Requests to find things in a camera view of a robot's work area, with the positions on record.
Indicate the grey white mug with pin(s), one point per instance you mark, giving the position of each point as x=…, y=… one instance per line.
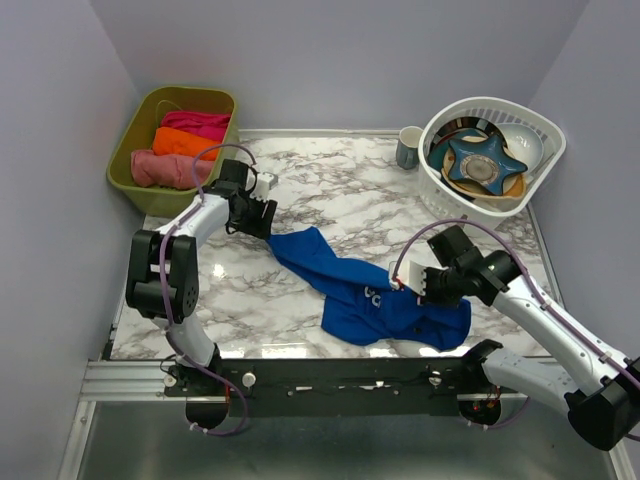
x=407, y=156

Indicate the white plastic dish basket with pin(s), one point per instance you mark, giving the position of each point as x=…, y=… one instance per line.
x=481, y=112

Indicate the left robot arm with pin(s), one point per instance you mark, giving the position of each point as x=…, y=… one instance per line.
x=162, y=282

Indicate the pink rolled t shirt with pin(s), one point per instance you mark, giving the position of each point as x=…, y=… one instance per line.
x=171, y=171

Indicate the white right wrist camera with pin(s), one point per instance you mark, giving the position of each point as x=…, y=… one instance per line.
x=408, y=275

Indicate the white bowl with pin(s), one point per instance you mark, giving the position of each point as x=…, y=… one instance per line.
x=524, y=143

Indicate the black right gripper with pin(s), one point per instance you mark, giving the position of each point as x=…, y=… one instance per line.
x=430, y=297

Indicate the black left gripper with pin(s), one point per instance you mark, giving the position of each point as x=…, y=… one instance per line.
x=260, y=226

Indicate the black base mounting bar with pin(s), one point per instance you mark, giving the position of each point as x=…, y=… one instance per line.
x=438, y=386

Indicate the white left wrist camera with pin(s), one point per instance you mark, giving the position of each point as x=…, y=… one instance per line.
x=264, y=183

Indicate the blue star shaped dish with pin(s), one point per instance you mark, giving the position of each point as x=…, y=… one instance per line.
x=485, y=160

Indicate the blue t shirt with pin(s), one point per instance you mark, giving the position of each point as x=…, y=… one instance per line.
x=360, y=306

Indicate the aluminium rail frame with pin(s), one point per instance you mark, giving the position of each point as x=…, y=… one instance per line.
x=127, y=428

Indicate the teal plate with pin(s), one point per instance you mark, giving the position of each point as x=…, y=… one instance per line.
x=437, y=154

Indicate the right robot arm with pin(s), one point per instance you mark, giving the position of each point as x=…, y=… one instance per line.
x=595, y=385

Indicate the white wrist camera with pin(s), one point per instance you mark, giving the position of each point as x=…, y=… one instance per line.
x=408, y=275
x=264, y=183

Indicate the orange rolled t shirt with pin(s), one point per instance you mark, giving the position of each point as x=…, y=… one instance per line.
x=172, y=141

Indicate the magenta rolled t shirt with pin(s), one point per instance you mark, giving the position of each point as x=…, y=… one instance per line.
x=206, y=125

